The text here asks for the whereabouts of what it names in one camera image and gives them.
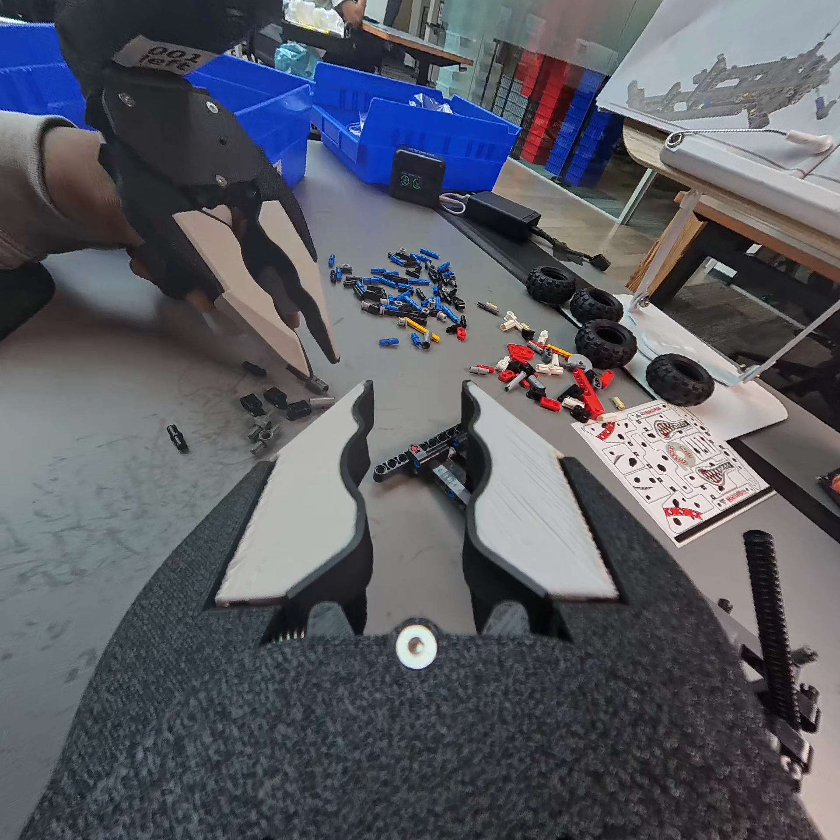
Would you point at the teal plastic bag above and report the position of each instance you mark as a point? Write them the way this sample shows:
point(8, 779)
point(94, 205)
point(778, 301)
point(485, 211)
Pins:
point(298, 59)

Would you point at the white wooden book stand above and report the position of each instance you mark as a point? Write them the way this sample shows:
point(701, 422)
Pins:
point(722, 164)

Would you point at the white sticker sheet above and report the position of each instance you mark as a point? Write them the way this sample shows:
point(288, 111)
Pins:
point(623, 472)

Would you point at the light grey tube piece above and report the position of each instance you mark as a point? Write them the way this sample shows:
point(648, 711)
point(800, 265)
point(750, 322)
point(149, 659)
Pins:
point(321, 401)
point(315, 384)

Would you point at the blue bin with square label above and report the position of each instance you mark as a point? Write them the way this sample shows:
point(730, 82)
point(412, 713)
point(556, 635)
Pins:
point(262, 111)

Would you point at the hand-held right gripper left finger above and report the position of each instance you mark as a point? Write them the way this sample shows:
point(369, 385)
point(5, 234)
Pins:
point(295, 525)

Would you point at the pile of blue black pins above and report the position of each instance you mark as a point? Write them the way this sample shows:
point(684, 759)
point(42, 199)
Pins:
point(394, 305)

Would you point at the person's left forearm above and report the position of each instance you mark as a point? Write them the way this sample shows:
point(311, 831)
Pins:
point(26, 197)

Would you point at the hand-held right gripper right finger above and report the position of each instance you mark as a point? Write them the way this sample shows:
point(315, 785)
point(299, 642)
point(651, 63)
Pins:
point(544, 525)

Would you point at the black toy tire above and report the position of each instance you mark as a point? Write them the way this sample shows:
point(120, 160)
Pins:
point(659, 387)
point(581, 312)
point(535, 289)
point(587, 351)

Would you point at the pile of red white pieces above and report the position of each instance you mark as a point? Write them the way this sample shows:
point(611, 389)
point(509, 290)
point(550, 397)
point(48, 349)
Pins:
point(587, 394)

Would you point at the black power adapter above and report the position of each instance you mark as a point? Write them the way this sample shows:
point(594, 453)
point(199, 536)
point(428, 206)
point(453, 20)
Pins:
point(502, 208)

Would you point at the dark background desk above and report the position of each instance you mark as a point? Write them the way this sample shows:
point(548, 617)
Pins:
point(420, 49)

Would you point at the wooden background table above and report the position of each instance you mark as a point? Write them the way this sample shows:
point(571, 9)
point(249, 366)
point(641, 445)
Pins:
point(663, 256)

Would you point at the shelf of small storage bins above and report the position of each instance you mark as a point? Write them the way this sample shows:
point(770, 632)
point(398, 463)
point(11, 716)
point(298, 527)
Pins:
point(558, 118)

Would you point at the plain blue bin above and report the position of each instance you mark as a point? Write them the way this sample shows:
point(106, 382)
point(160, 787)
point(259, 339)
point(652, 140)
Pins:
point(426, 138)

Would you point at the building instruction booklet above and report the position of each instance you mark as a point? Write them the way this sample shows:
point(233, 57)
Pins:
point(656, 65)

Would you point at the toy truck set box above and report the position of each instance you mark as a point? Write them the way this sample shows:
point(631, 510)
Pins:
point(832, 485)

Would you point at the grey black toy chassis model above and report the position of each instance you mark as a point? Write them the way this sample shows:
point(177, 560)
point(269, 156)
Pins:
point(394, 470)

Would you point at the person's left hand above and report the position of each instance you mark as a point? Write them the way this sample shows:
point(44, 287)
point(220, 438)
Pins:
point(85, 190)

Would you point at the black power bank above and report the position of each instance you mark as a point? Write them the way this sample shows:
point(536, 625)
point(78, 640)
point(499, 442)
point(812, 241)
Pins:
point(420, 164)

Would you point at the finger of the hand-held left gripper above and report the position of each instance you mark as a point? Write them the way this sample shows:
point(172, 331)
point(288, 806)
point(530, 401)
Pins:
point(305, 262)
point(243, 282)

